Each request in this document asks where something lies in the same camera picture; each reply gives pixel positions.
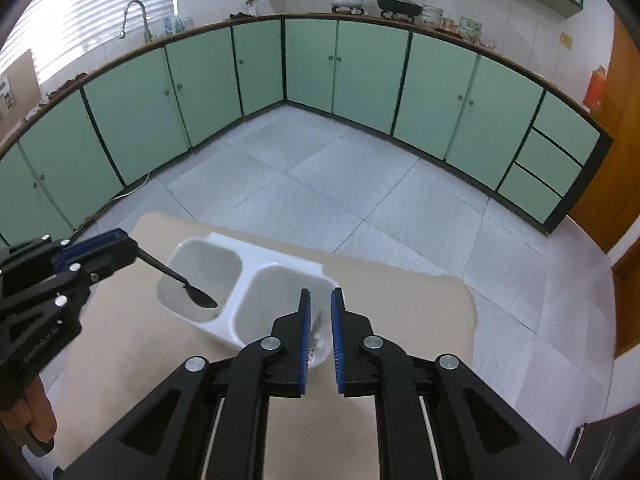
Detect black wok with lid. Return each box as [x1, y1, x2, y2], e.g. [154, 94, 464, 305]
[376, 0, 424, 24]

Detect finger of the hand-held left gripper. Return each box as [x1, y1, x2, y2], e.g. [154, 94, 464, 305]
[0, 238, 139, 318]
[0, 228, 133, 275]

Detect brown wooden door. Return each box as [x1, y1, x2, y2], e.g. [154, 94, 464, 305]
[565, 15, 640, 361]

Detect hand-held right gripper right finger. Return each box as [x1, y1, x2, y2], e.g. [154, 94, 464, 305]
[330, 287, 583, 480]

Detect white window blinds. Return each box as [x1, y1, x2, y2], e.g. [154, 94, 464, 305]
[0, 0, 179, 77]

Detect white two-compartment utensil holder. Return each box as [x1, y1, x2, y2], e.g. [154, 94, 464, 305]
[156, 232, 337, 368]

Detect cardboard box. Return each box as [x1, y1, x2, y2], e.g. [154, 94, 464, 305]
[0, 49, 44, 134]

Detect white floor cable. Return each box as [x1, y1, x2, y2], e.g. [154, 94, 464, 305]
[107, 170, 151, 202]

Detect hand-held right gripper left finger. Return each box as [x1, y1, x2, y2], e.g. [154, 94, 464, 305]
[59, 287, 313, 480]

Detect steel kitchen faucet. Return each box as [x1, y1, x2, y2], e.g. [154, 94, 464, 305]
[119, 0, 154, 44]

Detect green kitchen base cabinets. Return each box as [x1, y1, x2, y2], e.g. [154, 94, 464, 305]
[0, 14, 614, 248]

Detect orange bottle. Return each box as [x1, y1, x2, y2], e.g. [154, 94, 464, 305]
[586, 65, 609, 111]

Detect bottles beside sink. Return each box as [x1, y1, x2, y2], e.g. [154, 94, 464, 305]
[163, 15, 194, 36]

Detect person's left hand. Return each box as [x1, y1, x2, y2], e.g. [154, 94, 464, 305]
[0, 375, 57, 447]

